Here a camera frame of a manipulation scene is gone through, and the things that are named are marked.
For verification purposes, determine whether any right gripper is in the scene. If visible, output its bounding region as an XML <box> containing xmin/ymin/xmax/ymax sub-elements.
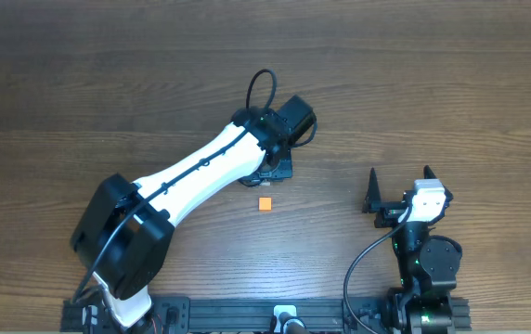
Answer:
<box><xmin>362</xmin><ymin>164</ymin><xmax>455</xmax><ymax>229</ymax></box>

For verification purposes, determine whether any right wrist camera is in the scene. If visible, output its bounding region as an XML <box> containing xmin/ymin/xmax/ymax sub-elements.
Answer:
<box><xmin>404</xmin><ymin>179</ymin><xmax>447</xmax><ymax>224</ymax></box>

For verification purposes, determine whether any mounting rail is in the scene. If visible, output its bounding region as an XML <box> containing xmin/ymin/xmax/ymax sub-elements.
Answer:
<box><xmin>59</xmin><ymin>295</ymin><xmax>473</xmax><ymax>334</ymax></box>

